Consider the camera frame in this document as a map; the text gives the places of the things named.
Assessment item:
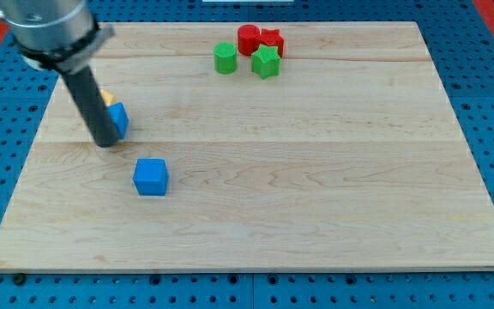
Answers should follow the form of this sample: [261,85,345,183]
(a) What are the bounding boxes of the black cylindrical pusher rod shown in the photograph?
[61,66,119,148]

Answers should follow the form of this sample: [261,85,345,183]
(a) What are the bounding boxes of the blue cube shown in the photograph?
[133,158,169,197]

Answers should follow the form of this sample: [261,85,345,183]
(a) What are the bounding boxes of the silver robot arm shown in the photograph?
[0,0,119,148]

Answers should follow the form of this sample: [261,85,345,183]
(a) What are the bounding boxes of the yellow hexagon block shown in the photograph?
[100,90,117,106]

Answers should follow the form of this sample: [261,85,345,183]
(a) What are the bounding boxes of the blue block behind rod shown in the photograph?
[107,102,130,139]

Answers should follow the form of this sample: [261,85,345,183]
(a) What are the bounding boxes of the green cylinder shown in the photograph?
[214,41,237,75]

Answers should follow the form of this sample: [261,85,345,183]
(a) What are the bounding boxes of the red cylinder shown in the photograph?
[237,24,260,56]

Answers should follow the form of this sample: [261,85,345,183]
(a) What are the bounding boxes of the green star block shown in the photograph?
[251,45,281,79]

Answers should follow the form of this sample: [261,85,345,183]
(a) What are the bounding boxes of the red star block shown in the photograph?
[256,28,285,58]

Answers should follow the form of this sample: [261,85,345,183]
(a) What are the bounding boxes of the wooden board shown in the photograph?
[0,21,494,274]

